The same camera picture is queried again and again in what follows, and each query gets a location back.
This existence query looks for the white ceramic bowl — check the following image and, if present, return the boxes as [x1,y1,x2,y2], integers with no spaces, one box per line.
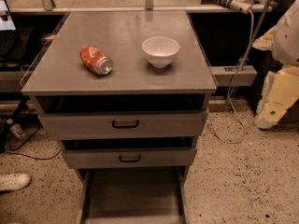
[142,36,180,68]

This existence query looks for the white power strip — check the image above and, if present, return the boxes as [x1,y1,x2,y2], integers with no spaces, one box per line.
[213,0,251,14]

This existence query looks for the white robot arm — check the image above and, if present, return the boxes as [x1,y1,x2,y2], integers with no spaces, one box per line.
[252,0,299,129]

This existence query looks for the middle drawer with black handle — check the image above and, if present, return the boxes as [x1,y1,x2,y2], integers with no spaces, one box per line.
[62,137,196,169]

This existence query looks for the open bottom drawer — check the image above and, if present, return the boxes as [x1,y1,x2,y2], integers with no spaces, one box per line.
[76,167,189,224]

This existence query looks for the top drawer with black handle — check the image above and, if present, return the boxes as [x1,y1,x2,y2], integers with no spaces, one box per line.
[33,94,209,141]

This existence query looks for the small plastic bottle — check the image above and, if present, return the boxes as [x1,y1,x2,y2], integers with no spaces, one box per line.
[7,119,25,139]

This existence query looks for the white sneaker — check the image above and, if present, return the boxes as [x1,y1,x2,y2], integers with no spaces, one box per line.
[0,173,31,191]

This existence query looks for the white hanging cable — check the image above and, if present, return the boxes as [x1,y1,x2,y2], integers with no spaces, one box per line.
[207,9,255,145]

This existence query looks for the grey drawer cabinet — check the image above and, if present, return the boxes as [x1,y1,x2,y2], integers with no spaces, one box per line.
[20,10,218,224]

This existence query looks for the laptop screen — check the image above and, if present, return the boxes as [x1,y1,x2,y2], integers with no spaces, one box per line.
[0,0,16,31]

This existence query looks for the grey metal bracket box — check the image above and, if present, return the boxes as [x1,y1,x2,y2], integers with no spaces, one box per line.
[211,65,257,87]

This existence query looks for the drawer with black handle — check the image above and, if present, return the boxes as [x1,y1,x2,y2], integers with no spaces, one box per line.
[33,94,209,141]
[62,137,196,169]

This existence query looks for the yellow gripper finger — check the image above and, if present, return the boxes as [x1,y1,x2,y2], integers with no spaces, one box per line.
[255,65,299,129]
[252,26,276,50]

